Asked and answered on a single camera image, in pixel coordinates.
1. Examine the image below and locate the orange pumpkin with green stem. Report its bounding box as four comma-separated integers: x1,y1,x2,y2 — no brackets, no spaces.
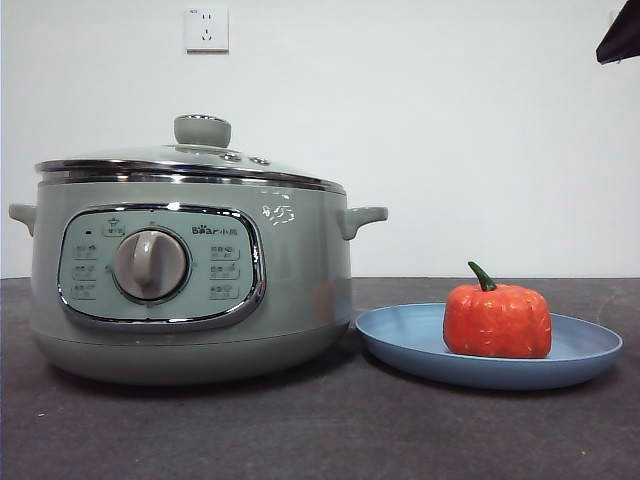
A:
442,260,554,360

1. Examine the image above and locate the glass lid with green knob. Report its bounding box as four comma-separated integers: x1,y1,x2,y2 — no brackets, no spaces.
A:
33,114,347,194

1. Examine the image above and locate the blue plate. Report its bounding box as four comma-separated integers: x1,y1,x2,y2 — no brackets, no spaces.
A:
354,301,624,392

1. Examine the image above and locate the pale green electric steamer pot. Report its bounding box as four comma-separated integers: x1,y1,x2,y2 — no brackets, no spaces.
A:
7,172,389,387

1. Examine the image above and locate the white wall socket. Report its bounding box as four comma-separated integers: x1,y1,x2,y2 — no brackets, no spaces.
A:
185,6,231,55

